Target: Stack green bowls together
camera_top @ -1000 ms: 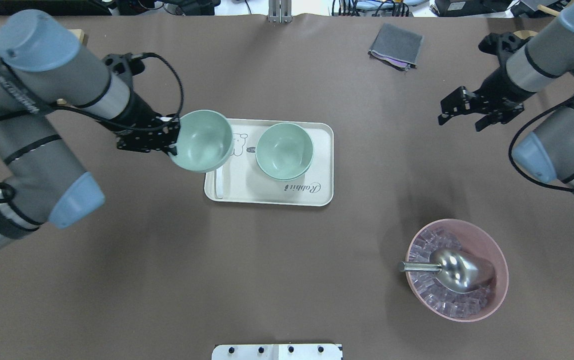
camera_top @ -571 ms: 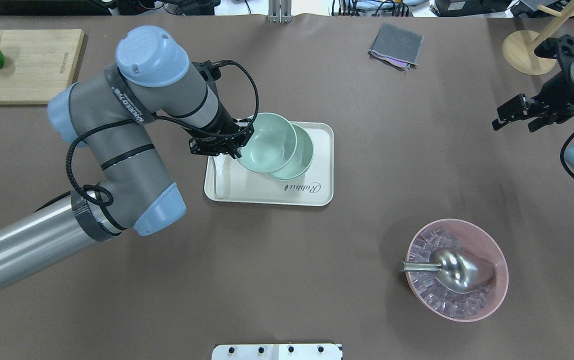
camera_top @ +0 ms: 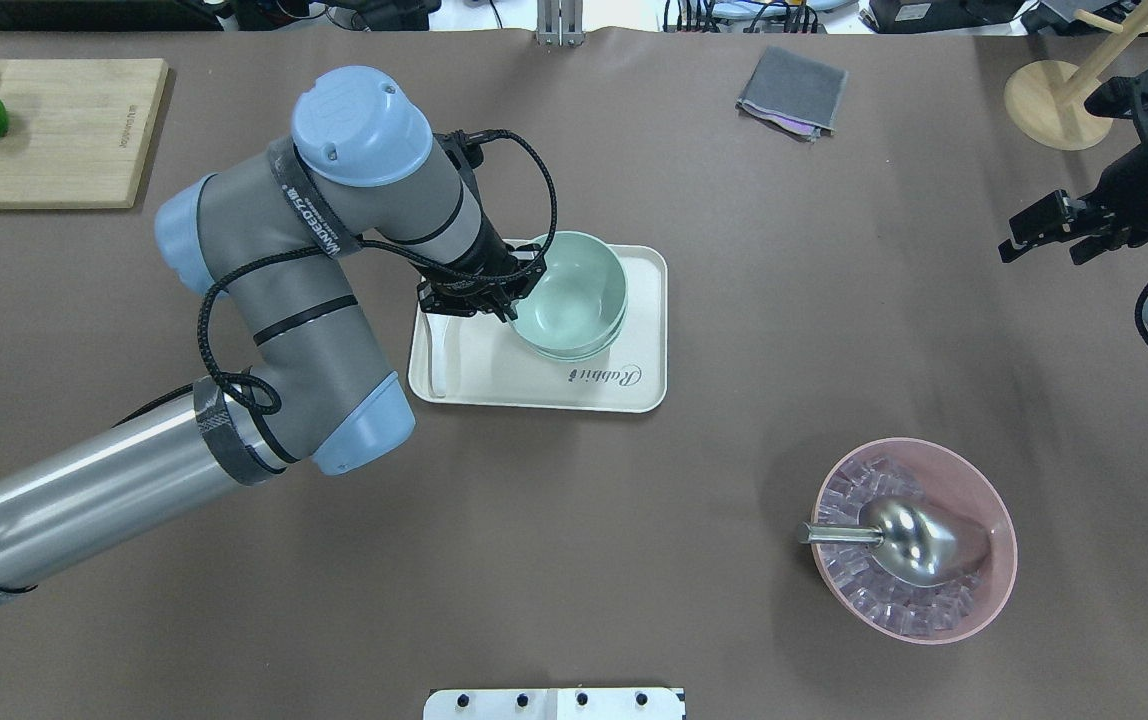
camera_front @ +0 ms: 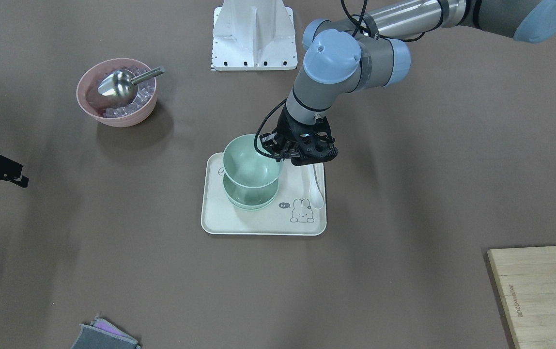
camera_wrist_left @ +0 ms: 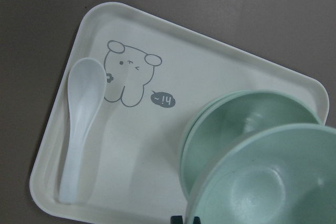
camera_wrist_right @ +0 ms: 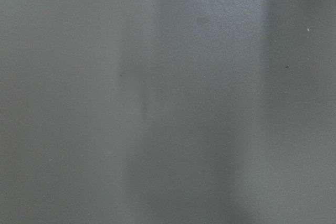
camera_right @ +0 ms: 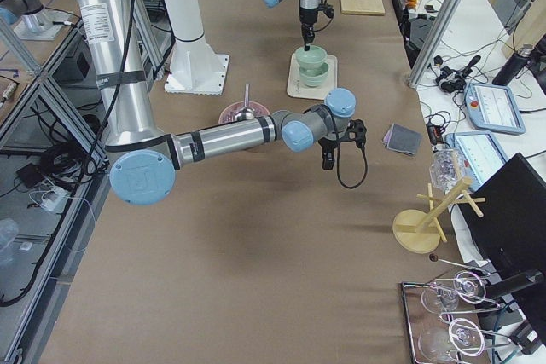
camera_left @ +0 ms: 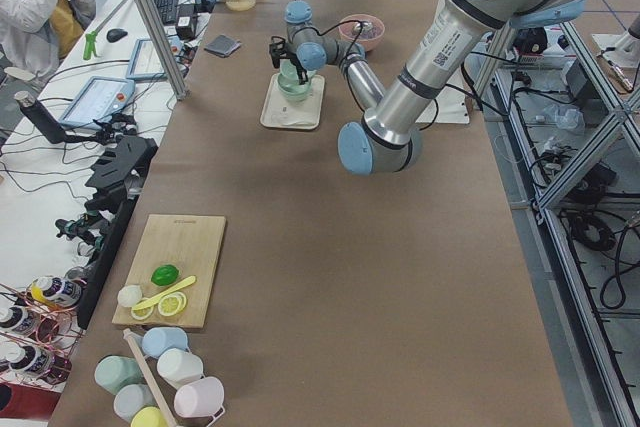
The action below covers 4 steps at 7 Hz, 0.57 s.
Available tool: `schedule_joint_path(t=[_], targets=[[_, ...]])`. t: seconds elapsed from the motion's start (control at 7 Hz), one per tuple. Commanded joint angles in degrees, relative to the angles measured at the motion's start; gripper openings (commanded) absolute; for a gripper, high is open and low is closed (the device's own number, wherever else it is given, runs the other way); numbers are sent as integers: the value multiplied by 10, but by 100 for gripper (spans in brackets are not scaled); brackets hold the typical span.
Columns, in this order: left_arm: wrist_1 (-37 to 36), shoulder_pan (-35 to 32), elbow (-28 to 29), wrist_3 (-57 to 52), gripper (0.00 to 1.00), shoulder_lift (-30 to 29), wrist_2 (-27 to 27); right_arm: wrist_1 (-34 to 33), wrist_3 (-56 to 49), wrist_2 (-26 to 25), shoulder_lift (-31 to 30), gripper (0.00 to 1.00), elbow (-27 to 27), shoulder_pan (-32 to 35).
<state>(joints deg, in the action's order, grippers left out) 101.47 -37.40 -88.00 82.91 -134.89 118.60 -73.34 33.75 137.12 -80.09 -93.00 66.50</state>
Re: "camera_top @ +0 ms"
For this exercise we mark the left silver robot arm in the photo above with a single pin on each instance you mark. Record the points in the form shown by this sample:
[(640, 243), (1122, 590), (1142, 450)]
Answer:
[(291, 367)]

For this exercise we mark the pink bowl with ice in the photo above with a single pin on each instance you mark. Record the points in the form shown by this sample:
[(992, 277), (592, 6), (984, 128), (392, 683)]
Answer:
[(918, 469)]

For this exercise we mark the cream rabbit tray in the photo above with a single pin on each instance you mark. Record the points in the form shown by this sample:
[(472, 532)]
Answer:
[(490, 366)]

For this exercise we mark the white ceramic spoon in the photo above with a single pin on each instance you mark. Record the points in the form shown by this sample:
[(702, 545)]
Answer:
[(437, 353)]

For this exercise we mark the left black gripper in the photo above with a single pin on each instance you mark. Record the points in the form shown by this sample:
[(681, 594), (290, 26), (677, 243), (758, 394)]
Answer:
[(490, 262)]

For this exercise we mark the green bowl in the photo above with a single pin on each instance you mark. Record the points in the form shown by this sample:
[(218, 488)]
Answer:
[(568, 343), (584, 283)]

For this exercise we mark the steel ice scoop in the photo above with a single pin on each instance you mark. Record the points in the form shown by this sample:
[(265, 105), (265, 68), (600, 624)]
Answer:
[(913, 541)]

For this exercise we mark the wooden mug tree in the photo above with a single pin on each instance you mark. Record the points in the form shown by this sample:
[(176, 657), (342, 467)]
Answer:
[(1045, 98)]

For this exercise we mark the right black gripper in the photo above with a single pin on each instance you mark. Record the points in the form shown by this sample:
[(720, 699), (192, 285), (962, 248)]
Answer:
[(1131, 192)]

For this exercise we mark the wooden cutting board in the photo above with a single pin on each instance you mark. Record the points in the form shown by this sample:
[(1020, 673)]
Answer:
[(80, 131)]

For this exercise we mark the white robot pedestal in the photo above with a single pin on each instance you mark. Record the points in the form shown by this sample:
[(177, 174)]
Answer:
[(630, 702)]

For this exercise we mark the grey folded cloth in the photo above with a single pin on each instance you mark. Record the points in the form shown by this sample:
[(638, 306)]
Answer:
[(796, 94)]

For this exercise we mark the aluminium frame post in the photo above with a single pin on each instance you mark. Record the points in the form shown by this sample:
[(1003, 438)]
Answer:
[(560, 23)]

